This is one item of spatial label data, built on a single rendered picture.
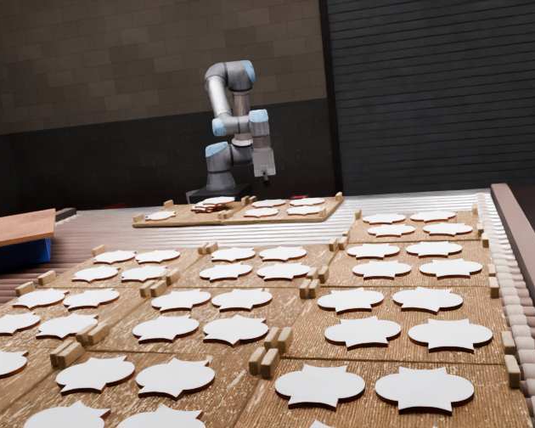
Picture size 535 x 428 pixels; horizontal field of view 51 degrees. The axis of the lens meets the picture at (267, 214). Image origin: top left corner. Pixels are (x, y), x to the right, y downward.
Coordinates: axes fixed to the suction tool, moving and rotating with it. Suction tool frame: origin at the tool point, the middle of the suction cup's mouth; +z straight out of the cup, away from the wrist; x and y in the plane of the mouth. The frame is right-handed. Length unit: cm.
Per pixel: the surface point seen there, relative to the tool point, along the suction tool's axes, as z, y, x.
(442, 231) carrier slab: 8, 57, -69
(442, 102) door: -4, 174, 439
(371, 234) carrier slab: 8, 37, -63
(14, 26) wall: -165, -367, 534
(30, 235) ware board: -2, -74, -62
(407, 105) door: -4, 135, 446
